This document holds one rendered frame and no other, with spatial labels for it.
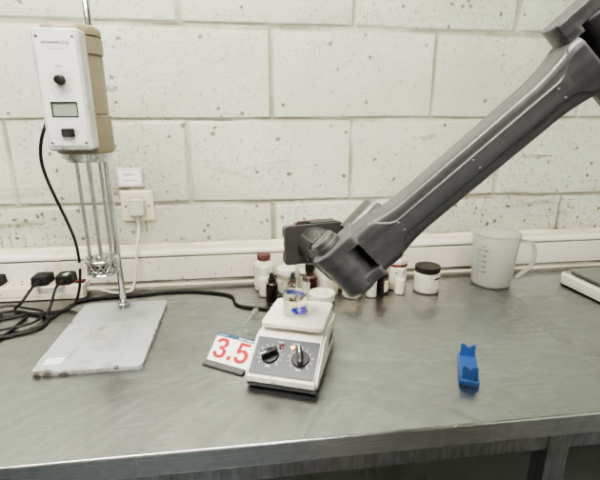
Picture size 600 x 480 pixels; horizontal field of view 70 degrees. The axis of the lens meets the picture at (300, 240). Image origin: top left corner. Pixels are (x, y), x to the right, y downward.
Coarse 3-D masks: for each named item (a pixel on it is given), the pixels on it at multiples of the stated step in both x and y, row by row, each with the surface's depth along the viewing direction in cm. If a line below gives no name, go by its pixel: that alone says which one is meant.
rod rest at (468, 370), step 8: (464, 344) 83; (472, 344) 83; (464, 352) 84; (472, 352) 83; (464, 360) 82; (472, 360) 82; (464, 368) 76; (472, 368) 76; (464, 376) 77; (472, 376) 76; (464, 384) 76; (472, 384) 76
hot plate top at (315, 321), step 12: (276, 300) 90; (276, 312) 85; (312, 312) 85; (324, 312) 85; (264, 324) 81; (276, 324) 80; (288, 324) 80; (300, 324) 80; (312, 324) 80; (324, 324) 80
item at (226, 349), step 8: (216, 344) 85; (224, 344) 85; (232, 344) 84; (240, 344) 84; (248, 344) 83; (216, 352) 84; (224, 352) 84; (232, 352) 83; (240, 352) 83; (248, 352) 82; (224, 360) 83; (232, 360) 82; (240, 360) 82; (248, 360) 81
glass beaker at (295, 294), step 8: (288, 280) 84; (304, 280) 81; (288, 288) 81; (296, 288) 80; (304, 288) 81; (288, 296) 81; (296, 296) 81; (304, 296) 81; (288, 304) 82; (296, 304) 81; (304, 304) 82; (288, 312) 82; (296, 312) 82; (304, 312) 82
